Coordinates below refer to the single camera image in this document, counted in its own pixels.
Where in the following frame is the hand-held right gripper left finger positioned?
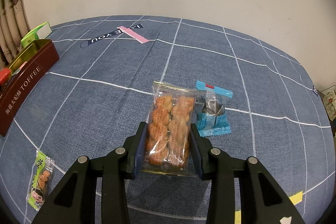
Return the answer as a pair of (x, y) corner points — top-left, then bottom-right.
(31, 121), (147, 224)

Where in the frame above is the pink paper strip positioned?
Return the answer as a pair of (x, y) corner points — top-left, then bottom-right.
(117, 25), (150, 44)

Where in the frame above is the green tissue pack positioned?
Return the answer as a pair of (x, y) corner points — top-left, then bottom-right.
(21, 22), (52, 51)

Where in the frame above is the maroon tin box gold interior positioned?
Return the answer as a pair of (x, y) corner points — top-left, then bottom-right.
(0, 39), (60, 137)

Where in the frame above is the red snack packet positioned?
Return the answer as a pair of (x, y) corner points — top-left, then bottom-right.
(0, 69), (11, 88)

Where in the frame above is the blue candy packet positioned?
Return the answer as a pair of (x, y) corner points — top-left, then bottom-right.
(195, 80), (234, 137)

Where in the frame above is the clear cookie packet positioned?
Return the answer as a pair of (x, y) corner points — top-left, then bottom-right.
(142, 80), (198, 177)

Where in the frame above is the floral patterned box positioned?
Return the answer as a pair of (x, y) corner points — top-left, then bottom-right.
(322, 88), (336, 122)

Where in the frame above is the green cartoon snack packet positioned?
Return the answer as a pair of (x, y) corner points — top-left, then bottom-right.
(26, 150), (55, 211)

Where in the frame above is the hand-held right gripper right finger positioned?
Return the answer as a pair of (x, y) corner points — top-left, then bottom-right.
(189, 123), (306, 224)

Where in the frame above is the beige patterned curtain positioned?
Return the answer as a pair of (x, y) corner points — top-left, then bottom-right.
(0, 0), (32, 70)

